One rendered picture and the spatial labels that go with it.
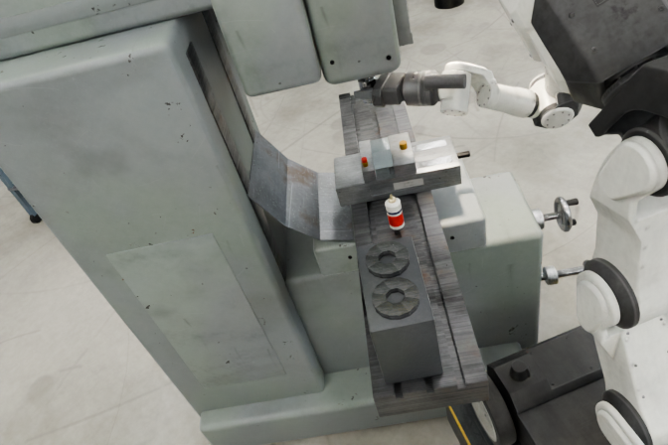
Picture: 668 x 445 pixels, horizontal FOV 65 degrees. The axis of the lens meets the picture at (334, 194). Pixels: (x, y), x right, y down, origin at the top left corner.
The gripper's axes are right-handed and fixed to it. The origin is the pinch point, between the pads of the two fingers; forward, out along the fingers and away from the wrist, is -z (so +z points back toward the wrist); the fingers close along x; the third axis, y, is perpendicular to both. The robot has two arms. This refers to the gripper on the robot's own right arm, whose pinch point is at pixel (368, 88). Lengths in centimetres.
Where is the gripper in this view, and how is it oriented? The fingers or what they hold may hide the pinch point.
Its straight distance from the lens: 140.9
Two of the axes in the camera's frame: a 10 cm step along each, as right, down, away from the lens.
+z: 9.0, 0.8, -4.3
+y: 2.3, 7.4, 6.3
